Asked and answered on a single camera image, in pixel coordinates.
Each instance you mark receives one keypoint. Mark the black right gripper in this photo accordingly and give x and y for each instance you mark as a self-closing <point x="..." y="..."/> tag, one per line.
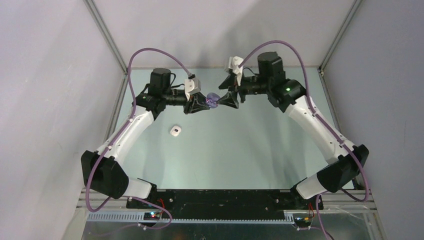
<point x="230" y="99"/>

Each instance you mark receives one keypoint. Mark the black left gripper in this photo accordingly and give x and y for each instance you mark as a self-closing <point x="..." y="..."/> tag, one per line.
<point x="191" y="106"/>

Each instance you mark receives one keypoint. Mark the purple oval charging case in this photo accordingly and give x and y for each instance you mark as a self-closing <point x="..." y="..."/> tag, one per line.
<point x="212" y="100"/>

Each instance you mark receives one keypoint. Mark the white earbud charging case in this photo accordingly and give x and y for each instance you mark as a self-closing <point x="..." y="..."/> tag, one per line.
<point x="175" y="130"/>

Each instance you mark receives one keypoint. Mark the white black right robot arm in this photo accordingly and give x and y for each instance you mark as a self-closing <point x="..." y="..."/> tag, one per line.
<point x="345" y="160"/>

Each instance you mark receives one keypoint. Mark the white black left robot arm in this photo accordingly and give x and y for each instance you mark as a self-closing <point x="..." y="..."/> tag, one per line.
<point x="103" y="168"/>

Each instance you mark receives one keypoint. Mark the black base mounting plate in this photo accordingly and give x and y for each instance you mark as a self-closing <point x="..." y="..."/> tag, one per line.
<point x="227" y="204"/>

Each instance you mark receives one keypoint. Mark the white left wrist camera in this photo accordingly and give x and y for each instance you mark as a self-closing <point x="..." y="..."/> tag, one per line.
<point x="192" y="85"/>

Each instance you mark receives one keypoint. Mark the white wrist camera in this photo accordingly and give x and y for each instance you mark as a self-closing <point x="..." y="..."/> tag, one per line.
<point x="192" y="85"/>
<point x="235" y="66"/>

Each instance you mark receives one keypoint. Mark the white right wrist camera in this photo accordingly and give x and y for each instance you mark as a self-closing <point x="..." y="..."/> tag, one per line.
<point x="235" y="66"/>

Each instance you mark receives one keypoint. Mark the aluminium frame corner post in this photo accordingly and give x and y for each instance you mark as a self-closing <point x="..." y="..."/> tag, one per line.
<point x="106" y="34"/>

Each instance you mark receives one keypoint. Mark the aluminium front frame rail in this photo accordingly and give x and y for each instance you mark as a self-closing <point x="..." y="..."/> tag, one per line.
<point x="334" y="203"/>

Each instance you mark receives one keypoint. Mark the right rear frame post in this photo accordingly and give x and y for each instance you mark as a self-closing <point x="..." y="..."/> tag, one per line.
<point x="340" y="34"/>

